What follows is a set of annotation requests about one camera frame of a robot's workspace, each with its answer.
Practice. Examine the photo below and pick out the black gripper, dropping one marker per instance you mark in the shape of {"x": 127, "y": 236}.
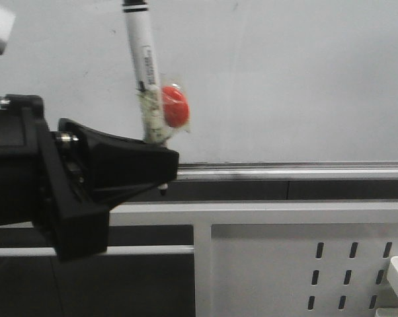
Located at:
{"x": 35, "y": 187}

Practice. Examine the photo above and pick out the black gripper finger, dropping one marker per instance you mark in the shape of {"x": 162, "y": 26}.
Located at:
{"x": 111, "y": 169}

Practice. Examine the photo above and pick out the white whiteboard marker pen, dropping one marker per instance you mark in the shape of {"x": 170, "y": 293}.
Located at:
{"x": 148, "y": 83}

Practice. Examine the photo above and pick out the red round magnet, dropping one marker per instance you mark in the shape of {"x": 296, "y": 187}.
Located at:
{"x": 176, "y": 109}

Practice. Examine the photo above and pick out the white whiteboard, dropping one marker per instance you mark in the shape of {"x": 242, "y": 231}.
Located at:
{"x": 269, "y": 81}

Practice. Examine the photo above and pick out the white perforated metal panel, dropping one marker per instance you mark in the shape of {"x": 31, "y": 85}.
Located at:
{"x": 302, "y": 270}

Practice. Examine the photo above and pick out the white metal frame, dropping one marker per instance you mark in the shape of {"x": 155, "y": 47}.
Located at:
{"x": 159, "y": 259}

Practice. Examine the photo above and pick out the aluminium whiteboard tray rail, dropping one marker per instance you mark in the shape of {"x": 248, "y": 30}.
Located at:
{"x": 287, "y": 171}

